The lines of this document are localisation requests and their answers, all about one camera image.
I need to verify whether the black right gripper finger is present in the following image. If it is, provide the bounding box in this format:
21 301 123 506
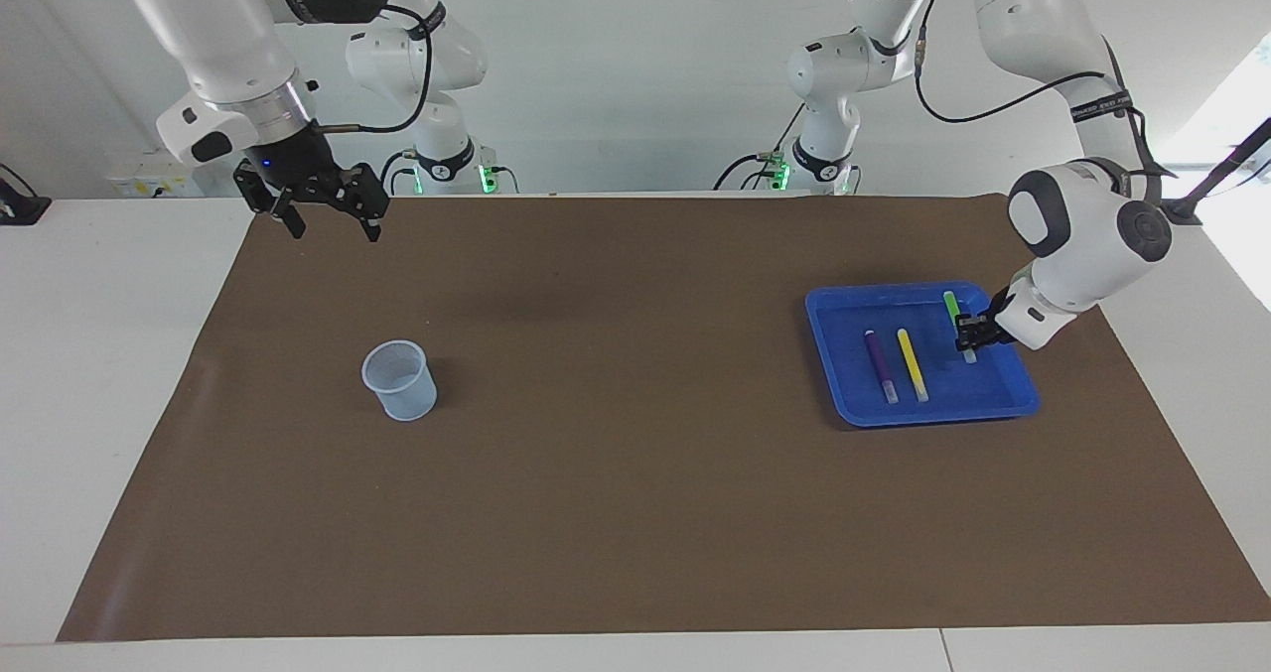
333 163 390 244
234 161 307 239

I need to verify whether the green marker pen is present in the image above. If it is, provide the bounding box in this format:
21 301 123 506
942 291 979 364

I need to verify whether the yellow marker pen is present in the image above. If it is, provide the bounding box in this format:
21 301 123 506
897 329 930 403

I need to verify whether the purple marker pen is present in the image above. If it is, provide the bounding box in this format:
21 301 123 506
863 330 900 404

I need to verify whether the blue plastic tray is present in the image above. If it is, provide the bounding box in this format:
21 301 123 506
804 281 1042 428

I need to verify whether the translucent plastic cup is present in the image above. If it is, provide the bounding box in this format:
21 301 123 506
360 339 438 423

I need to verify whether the black clamp stand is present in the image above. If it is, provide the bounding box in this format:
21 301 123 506
1157 116 1271 226

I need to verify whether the brown table mat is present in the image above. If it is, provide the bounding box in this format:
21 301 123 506
57 193 1271 643

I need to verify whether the white wall outlet box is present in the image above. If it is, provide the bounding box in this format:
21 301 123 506
107 151 205 199

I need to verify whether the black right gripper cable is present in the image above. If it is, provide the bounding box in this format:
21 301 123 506
318 2 440 135

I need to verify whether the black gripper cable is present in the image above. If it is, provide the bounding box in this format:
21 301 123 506
318 2 440 135
914 17 1178 182

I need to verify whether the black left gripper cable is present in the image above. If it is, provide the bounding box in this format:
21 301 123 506
914 17 1178 182

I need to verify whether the black desk mount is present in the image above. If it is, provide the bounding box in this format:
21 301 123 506
0 163 53 226

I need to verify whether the black left arm base cable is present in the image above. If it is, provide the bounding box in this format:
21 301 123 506
713 106 805 192

